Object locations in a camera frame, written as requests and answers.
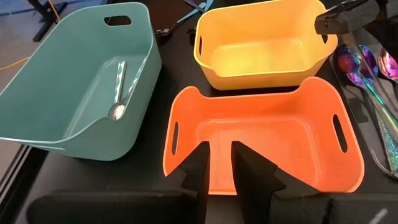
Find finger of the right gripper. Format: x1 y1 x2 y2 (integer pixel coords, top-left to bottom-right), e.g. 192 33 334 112
313 0 381 35

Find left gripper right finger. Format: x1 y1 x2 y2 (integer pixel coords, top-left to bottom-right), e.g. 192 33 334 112
231 140 322 224

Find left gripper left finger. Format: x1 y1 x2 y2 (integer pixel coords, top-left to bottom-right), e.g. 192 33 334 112
167 141 211 224

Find iridescent purple spoon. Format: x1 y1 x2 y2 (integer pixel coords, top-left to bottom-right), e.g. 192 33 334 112
377 46 398 84
183 0 206 9
336 43 398 175

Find orange plastic bin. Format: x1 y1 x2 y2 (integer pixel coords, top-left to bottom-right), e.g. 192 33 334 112
162 76 365 196

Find clear plastic bin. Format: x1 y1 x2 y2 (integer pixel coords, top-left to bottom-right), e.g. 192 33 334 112
328 29 398 183

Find yellow plastic bin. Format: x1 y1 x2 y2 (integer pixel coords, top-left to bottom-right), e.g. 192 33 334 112
193 0 339 91

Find teal plastic bin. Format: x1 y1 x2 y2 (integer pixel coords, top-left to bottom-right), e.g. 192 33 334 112
0 1 163 162

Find black tripod stand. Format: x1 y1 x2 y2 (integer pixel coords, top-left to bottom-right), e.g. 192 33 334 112
27 0 68 43

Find black spoon blue handle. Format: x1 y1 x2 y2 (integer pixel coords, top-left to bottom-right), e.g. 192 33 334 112
154 1 208 37

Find black table frame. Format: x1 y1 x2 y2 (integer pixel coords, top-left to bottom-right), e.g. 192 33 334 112
0 143 49 224

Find orange floor cable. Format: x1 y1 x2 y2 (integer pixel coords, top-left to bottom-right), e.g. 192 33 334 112
0 0 62 71

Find blue metal frame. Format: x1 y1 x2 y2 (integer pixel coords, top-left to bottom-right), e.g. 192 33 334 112
0 0 109 17

